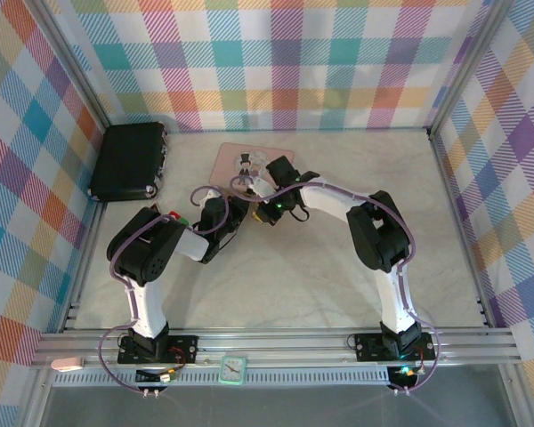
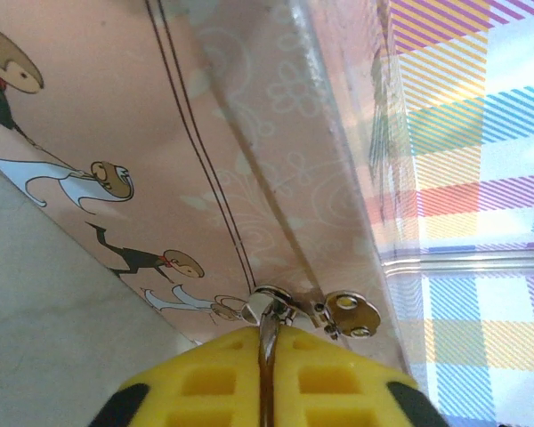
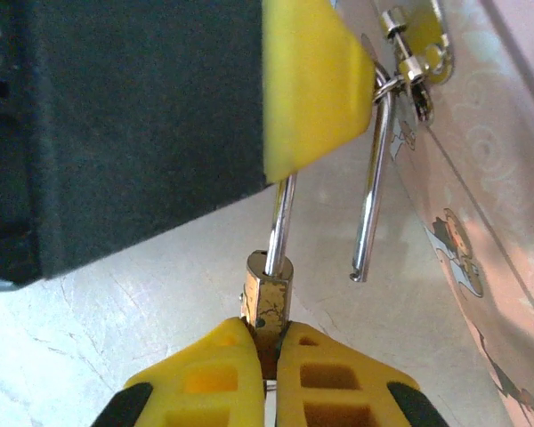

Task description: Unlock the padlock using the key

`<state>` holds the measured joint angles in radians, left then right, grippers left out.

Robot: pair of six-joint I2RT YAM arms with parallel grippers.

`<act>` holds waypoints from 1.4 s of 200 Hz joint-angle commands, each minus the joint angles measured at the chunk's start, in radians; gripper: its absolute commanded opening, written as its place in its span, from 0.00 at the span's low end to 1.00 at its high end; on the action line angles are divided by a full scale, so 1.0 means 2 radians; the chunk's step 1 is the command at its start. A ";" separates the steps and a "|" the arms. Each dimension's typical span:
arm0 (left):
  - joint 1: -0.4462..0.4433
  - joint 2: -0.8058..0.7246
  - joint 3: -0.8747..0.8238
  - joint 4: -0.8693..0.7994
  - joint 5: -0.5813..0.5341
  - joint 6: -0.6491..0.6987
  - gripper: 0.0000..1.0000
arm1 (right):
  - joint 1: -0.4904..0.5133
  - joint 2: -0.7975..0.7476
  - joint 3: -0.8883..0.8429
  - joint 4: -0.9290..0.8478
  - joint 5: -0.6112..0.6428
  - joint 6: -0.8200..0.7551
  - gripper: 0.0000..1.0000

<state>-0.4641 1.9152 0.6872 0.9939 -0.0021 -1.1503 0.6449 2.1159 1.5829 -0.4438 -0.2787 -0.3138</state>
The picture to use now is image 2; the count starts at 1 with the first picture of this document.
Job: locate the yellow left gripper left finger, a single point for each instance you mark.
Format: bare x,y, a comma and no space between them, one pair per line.
169,382

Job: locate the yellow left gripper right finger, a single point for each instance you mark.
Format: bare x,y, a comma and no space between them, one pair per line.
365,382

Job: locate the thin aluminium frame rail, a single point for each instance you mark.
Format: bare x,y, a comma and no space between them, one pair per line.
471,262

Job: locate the pink tin box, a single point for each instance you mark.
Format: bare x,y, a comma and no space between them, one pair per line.
138,111

